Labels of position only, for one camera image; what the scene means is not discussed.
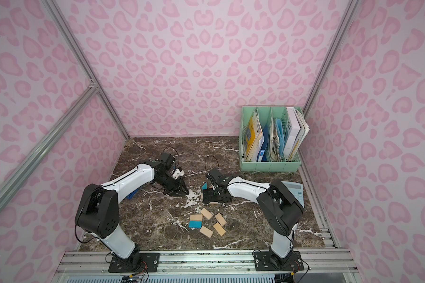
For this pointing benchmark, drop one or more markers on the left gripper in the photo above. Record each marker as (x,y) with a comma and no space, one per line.
(172,184)

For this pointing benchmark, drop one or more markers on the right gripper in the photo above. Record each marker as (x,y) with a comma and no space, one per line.
(215,191)

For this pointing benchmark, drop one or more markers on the wooden block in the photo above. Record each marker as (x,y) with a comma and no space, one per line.
(198,218)
(207,214)
(207,232)
(220,219)
(218,227)

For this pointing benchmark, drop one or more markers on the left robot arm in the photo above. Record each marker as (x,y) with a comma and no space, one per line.
(98,212)

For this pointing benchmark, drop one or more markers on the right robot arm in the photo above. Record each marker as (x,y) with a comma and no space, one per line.
(281,208)

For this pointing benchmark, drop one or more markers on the teal rectangular block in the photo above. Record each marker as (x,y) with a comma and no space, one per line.
(195,224)

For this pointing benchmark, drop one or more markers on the wooden block bottom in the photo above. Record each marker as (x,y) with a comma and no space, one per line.
(207,232)

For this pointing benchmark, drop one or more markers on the yellow book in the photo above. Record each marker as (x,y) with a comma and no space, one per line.
(253,138)

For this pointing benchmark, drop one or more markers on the green file organizer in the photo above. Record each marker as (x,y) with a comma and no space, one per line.
(270,137)

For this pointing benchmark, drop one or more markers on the grey calculator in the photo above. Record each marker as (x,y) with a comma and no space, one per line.
(297,190)

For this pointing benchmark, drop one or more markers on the blue folder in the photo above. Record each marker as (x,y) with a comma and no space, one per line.
(280,138)

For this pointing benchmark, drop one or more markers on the white book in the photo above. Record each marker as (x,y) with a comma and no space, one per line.
(296,131)

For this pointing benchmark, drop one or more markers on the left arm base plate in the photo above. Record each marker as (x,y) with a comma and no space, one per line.
(137,262)

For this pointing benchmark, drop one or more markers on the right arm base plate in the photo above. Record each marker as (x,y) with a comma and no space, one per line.
(269,261)

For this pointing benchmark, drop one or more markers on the aluminium front rail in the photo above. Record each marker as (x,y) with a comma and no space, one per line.
(214,262)

